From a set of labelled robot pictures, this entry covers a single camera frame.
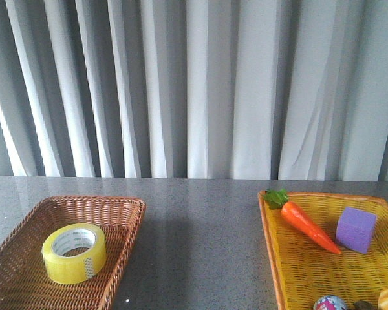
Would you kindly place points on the brown wicker basket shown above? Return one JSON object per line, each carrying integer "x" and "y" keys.
{"x": 24, "y": 283}

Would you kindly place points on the yellow packing tape roll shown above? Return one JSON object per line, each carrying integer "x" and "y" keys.
{"x": 74, "y": 253}

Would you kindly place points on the orange toy carrot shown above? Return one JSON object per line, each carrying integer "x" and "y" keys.
{"x": 295, "y": 216}

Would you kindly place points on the dark brown toy piece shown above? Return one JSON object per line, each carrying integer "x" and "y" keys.
{"x": 363, "y": 305}

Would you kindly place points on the grey pleated curtain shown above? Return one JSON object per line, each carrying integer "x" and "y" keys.
{"x": 254, "y": 90}

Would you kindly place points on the colourful patterned ball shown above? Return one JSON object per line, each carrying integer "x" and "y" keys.
{"x": 330, "y": 302}

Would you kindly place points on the purple foam cube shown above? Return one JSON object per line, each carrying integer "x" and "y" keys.
{"x": 355, "y": 229}

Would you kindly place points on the yellow wicker basket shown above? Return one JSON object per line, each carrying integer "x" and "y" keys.
{"x": 303, "y": 271}

